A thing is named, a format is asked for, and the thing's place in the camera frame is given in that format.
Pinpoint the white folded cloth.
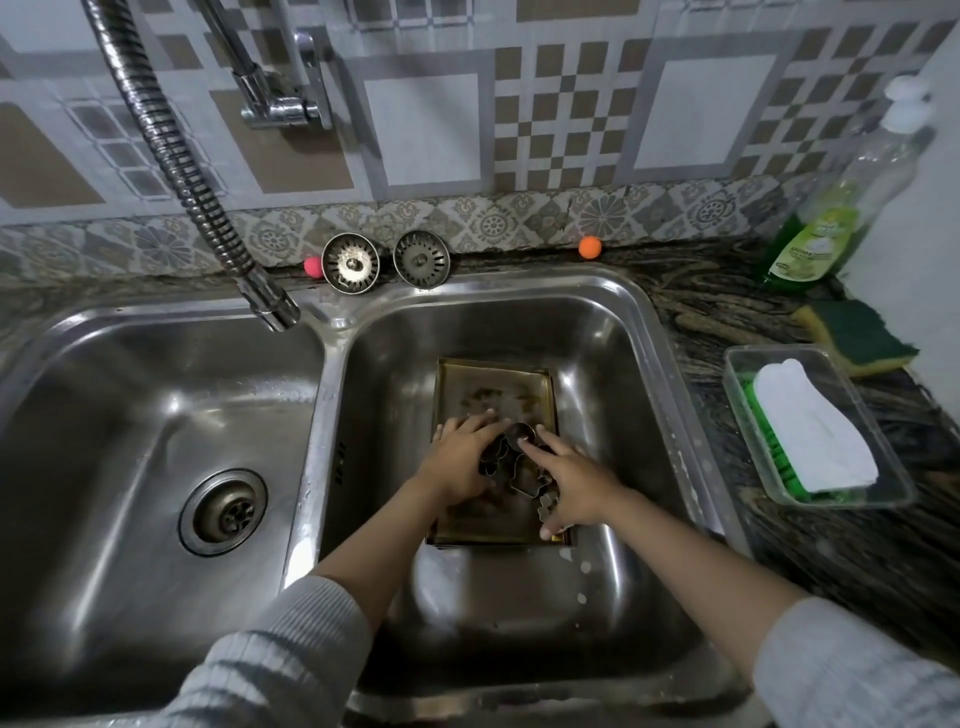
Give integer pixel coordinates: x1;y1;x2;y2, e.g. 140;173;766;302
752;358;880;494

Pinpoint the green scrub pad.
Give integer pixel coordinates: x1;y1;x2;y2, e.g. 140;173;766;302
738;373;860;502

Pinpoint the person's right forearm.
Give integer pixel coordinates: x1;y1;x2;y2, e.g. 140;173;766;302
581;486;815;684

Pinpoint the person's left grey knit sleeve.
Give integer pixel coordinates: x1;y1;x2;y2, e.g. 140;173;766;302
150;576;376;728

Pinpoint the person's left forearm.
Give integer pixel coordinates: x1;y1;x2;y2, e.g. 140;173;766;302
311;480;481;635

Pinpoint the person's left hand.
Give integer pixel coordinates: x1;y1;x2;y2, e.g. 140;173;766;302
414;409;520;506

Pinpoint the stainless steel double sink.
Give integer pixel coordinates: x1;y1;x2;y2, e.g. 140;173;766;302
0;264;751;728

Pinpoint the green dish soap bottle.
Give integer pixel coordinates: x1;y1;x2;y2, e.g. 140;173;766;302
757;75;937;294

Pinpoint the person's right hand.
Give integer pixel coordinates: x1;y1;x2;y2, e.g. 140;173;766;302
516;426;633;543

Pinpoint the round sink drain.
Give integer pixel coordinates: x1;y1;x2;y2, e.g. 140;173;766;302
177;468;270;558

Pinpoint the clear plastic container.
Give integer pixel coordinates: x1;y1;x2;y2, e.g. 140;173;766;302
723;345;918;511

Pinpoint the round metal sink strainer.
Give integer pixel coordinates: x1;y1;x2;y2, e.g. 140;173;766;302
393;229;453;289
321;232;381;297

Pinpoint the scalloped metal cookie cutter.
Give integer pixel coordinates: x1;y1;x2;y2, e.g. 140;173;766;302
477;441;514;480

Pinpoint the flexible chrome faucet spout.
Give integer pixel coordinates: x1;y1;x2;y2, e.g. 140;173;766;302
81;0;303;333

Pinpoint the person's grey knit sleeve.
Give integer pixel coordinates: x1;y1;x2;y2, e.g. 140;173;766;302
150;576;376;728
750;596;960;728

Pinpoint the green and yellow sponge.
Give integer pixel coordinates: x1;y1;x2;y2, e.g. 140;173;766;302
793;300;921;378

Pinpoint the person's right grey knit sleeve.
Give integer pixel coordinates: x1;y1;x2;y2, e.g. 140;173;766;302
750;596;960;728

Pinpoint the dirty metal baking tray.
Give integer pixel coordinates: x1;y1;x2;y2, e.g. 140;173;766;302
425;357;575;549

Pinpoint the chrome wall faucet body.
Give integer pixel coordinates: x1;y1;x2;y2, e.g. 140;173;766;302
196;0;335;131

